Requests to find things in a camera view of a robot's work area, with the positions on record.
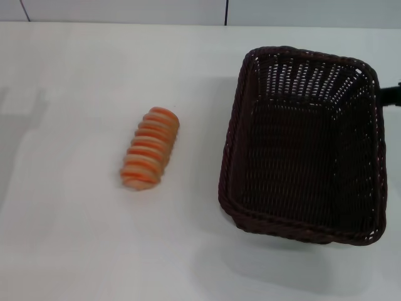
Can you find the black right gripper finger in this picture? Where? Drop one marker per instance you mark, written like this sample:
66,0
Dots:
391,95

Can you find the dark brown woven basket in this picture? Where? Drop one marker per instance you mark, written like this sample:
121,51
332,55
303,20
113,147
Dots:
300,163

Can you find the orange striped spiral bread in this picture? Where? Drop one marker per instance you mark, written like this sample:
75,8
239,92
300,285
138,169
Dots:
150,147

